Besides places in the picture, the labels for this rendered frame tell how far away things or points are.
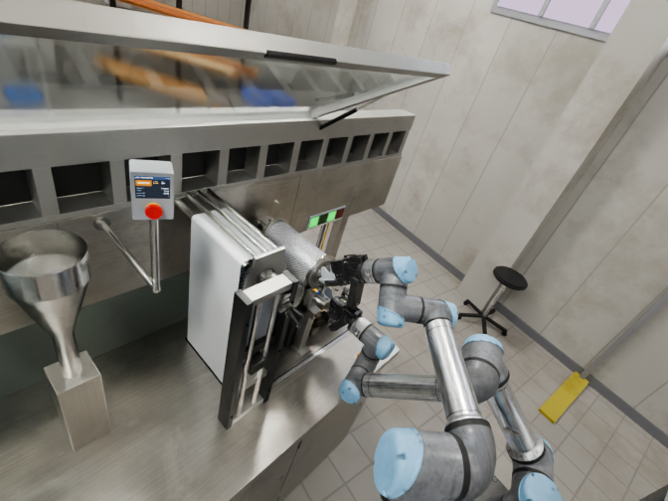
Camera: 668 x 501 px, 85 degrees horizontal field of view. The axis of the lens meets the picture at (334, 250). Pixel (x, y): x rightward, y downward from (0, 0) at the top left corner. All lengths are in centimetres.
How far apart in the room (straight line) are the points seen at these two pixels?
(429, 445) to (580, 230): 285
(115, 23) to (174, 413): 106
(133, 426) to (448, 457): 89
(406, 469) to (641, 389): 311
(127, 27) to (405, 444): 75
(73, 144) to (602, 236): 326
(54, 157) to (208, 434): 84
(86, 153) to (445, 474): 100
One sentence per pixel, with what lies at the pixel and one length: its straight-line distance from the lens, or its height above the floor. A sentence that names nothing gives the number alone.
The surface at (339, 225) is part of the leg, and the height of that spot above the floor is 93.
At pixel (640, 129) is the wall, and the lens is 333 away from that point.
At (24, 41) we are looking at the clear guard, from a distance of 58.
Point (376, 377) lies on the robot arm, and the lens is 123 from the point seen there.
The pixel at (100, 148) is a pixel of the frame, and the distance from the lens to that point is 103.
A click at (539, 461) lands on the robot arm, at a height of 105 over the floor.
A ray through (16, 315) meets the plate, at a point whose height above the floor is 119.
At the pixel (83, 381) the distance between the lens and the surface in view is 108.
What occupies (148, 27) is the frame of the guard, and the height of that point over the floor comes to 195.
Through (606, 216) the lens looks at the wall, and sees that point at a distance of 339.
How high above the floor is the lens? 203
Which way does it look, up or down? 34 degrees down
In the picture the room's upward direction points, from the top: 18 degrees clockwise
